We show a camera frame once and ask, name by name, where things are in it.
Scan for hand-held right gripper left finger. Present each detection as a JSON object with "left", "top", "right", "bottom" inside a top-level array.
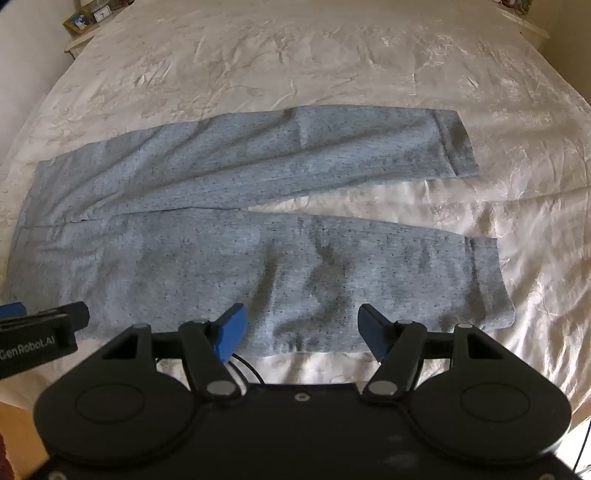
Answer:
[{"left": 98, "top": 303, "right": 249, "bottom": 401}]

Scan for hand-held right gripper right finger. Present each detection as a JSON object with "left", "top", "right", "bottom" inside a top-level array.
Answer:
[{"left": 358, "top": 303, "right": 507, "bottom": 401}]

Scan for grey speckled pants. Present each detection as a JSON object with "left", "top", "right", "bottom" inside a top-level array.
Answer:
[{"left": 7, "top": 105, "right": 517, "bottom": 359}]

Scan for white bedside table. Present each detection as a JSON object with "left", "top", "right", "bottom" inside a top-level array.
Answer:
[
  {"left": 501, "top": 8, "right": 551, "bottom": 48},
  {"left": 65, "top": 31, "right": 100, "bottom": 61}
]

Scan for white floral bedspread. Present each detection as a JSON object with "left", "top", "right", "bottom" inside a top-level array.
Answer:
[{"left": 0, "top": 0, "right": 591, "bottom": 418}]

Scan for black cable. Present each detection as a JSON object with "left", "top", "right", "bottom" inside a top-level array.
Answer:
[{"left": 225, "top": 353, "right": 267, "bottom": 387}]

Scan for wooden picture frame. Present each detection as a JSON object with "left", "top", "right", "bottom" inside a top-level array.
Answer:
[{"left": 63, "top": 8, "right": 96, "bottom": 34}]

